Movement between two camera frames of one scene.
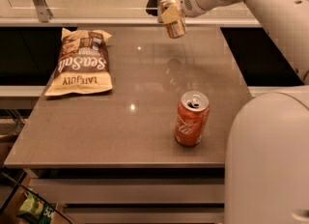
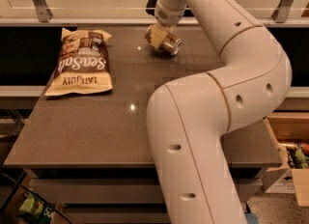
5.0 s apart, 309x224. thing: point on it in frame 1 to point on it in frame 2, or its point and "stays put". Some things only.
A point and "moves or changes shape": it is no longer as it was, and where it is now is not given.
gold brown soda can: [176, 29] moves or changes shape
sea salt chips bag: [84, 64] stays put
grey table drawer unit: [133, 195] stays put
